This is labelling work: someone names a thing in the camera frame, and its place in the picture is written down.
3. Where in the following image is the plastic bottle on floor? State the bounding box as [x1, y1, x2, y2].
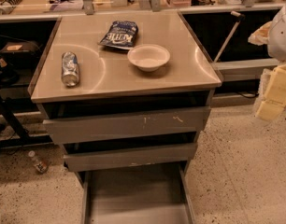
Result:
[28, 150, 49, 174]

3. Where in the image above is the grey open bottom drawer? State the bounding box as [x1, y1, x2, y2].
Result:
[80, 163, 195, 224]

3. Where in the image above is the grey metal bench rail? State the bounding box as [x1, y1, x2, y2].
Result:
[212, 58, 279, 82]

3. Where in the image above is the white pole black tip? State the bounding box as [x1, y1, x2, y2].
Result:
[214, 11, 245, 63]

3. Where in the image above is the grey top drawer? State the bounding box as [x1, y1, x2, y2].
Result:
[43, 106, 210, 145]

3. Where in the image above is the blue kettle chips bag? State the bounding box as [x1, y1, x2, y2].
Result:
[99, 21, 138, 49]

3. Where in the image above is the silver blue redbull can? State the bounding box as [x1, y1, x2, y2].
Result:
[62, 51, 79, 87]

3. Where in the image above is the white bowl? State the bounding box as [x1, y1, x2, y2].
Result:
[127, 44, 170, 72]

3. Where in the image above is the grey middle drawer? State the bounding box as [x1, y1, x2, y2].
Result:
[64, 143, 197, 172]

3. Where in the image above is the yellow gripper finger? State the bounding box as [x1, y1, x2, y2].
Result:
[248, 21, 271, 46]
[254, 63, 286, 121]

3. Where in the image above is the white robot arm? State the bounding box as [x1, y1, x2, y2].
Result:
[248, 4, 286, 121]

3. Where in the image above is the dark bag on shelf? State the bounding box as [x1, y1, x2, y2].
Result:
[0, 41, 41, 69]

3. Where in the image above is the grey drawer cabinet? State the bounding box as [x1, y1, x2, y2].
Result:
[27, 10, 224, 224]

